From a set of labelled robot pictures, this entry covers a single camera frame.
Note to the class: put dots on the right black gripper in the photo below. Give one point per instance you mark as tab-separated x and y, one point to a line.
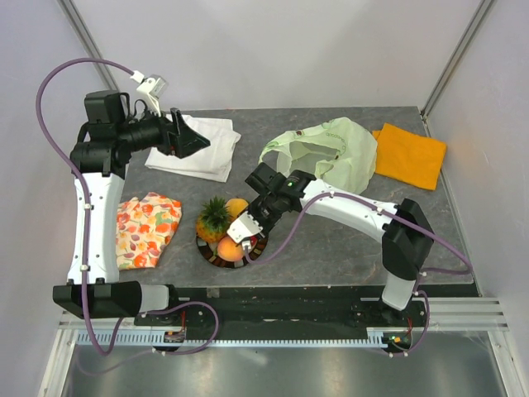
266	226

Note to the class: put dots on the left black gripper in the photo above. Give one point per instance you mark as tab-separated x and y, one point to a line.
181	140

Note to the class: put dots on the fake pineapple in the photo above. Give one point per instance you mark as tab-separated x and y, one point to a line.
213	221

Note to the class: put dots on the light green plastic bag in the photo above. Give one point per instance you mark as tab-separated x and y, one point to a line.
340	152

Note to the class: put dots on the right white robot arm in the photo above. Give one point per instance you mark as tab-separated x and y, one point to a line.
402	229

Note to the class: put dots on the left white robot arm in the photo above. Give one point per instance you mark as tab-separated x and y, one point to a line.
105	144

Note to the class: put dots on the white folded cloth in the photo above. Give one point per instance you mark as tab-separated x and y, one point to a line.
212	163

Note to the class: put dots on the dark rimmed ceramic plate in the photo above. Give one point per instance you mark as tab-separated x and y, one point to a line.
209	252

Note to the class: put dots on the floral patterned cloth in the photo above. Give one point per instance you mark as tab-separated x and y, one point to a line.
145	227

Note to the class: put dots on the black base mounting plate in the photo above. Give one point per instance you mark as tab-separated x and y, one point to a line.
291	300

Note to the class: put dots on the orange folded cloth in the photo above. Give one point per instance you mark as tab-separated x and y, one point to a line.
408	157

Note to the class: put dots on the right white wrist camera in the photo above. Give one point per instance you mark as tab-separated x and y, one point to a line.
243	228

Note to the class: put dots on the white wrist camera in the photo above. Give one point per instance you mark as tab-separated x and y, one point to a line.
150	88
243	228

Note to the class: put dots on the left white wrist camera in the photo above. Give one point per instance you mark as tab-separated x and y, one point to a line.
150	88

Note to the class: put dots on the left aluminium frame post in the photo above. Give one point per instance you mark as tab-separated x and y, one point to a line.
85	37

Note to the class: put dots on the aluminium frame post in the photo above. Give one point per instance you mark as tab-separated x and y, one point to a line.
85	37
464	43

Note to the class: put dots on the white slotted cable duct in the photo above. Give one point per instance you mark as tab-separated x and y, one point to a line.
160	338

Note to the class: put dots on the aluminium front rail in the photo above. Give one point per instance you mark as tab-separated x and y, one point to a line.
446	315

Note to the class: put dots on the right aluminium frame post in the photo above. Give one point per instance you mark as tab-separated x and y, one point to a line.
464	43

